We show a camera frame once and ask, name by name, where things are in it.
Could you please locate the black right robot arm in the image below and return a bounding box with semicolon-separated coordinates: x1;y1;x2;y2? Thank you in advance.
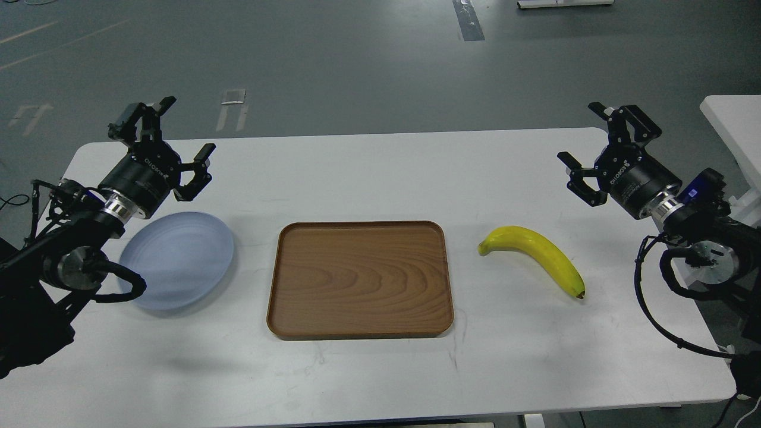
558;102;759;399

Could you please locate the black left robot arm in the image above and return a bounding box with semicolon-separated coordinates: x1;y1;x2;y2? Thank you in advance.
1;96;216;377

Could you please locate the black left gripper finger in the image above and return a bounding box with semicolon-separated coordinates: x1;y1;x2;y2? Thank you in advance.
108;96;177;150
173;143;216;202

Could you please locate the brown wooden tray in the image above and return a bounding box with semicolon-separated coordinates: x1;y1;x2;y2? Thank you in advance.
266;221;455;341

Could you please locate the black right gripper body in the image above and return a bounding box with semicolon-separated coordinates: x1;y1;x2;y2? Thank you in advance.
598;146;683;219

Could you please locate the yellow banana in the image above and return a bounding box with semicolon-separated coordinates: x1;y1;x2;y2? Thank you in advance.
477;225;586;299

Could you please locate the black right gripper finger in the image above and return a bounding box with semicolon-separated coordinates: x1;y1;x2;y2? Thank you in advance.
588;102;662;150
557;152;608;207

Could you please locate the light blue plate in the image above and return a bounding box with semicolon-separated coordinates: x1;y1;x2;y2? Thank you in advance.
119;212;234;311

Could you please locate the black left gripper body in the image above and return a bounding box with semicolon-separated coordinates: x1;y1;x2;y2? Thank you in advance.
98;143;180;219

